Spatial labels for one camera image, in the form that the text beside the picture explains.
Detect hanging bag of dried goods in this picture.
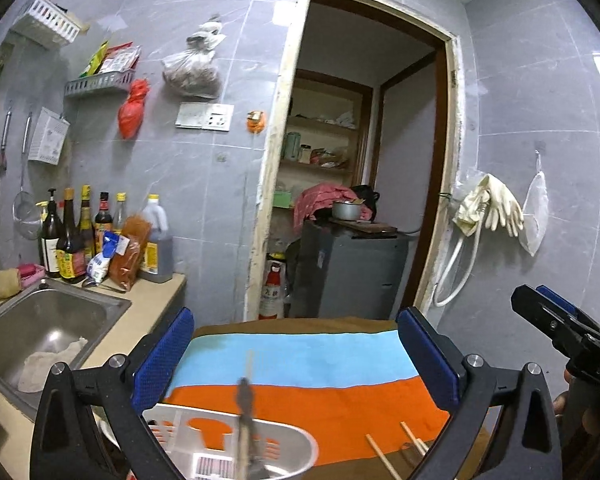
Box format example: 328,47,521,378
161,14,226,100

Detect person's right hand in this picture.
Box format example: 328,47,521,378
553,370,579,440

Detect striped blue orange brown cloth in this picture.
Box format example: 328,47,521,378
164,318,449,479

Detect wooden shelf unit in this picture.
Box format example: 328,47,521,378
266,66,376,261

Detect white plastic wall basket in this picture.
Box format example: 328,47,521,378
10,0,81,50

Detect white mesh strainer bag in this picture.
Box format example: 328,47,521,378
518,151,550,257

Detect white hose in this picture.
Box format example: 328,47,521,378
431,209,487,309

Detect grey wall shelf rack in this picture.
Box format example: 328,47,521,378
64,70,135,99

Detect brown spice bag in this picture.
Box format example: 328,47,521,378
108,214,151,292

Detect stainless steel sink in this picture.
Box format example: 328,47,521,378
0,278,131,420

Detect beige kitchen counter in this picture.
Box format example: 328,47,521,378
0,274,186,479

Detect orange wall hook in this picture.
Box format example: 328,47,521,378
246,110,266,134

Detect dark soy sauce bottle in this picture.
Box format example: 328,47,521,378
56,188,86,284

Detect green box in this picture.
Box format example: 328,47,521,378
273,190,294,209

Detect cream rubber gloves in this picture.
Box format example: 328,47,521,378
453,174,524,237

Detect dark grey cabinet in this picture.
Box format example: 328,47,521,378
289,220,410,320

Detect red white bottle on floor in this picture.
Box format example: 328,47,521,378
259,252,286,320

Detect blue white packet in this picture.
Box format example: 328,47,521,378
86,231,130,285

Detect yellow sponge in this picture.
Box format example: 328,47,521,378
0,268,22,300

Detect small metal pot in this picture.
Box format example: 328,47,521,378
332,200,363,221

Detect pink red cloth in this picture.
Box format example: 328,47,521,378
294,182,358,234

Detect red plastic bag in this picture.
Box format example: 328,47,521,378
118,78,150,140

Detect white wall socket panel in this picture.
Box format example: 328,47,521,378
174,102,234,132

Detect metal mesh skimmer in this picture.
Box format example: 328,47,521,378
12,113,41,240

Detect large dark vinegar jug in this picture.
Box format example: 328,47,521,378
138,194,174,283

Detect white hanging box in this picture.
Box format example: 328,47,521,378
28,107,70,166

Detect white plastic utensil holder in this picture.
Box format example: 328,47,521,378
143,404,318,479

